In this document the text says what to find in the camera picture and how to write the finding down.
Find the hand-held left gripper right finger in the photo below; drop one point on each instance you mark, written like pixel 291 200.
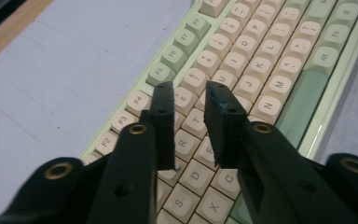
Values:
pixel 279 180

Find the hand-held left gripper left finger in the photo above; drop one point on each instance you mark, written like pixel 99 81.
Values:
pixel 130 174

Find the green and cream mechanical keyboard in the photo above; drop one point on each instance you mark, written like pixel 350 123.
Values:
pixel 258 65

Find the white table cover sheet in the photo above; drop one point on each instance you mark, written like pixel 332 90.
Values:
pixel 43 77

